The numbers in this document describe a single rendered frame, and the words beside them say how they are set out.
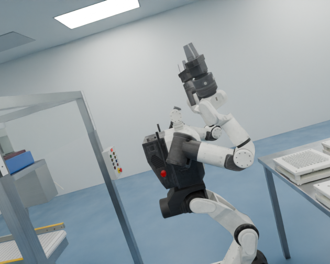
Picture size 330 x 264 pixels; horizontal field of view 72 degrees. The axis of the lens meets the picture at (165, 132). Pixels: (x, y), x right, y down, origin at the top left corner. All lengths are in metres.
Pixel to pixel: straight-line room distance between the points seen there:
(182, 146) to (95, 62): 3.97
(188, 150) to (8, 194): 0.80
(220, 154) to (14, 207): 0.92
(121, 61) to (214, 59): 1.81
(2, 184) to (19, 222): 0.18
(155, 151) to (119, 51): 3.70
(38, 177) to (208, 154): 0.94
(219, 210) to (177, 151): 0.50
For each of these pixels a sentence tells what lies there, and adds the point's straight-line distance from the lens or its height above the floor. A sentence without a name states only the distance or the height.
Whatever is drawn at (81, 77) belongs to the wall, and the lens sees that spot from 4.89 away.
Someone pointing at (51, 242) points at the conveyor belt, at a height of 0.89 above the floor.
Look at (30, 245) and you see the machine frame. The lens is 1.29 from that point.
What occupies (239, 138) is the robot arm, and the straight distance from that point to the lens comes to 0.97.
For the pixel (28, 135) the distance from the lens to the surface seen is 1.37.
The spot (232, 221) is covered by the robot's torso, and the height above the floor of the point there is 0.69.
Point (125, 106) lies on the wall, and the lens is 4.68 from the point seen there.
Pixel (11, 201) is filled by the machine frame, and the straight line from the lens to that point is 1.23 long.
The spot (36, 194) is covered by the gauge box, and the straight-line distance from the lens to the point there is 1.51.
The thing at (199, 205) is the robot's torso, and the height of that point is 0.86.
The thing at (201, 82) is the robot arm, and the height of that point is 1.50.
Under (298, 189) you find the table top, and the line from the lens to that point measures 1.38.
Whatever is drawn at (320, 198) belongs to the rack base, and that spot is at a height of 0.87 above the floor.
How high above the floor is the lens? 1.51
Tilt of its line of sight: 10 degrees down
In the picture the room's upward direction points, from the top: 17 degrees counter-clockwise
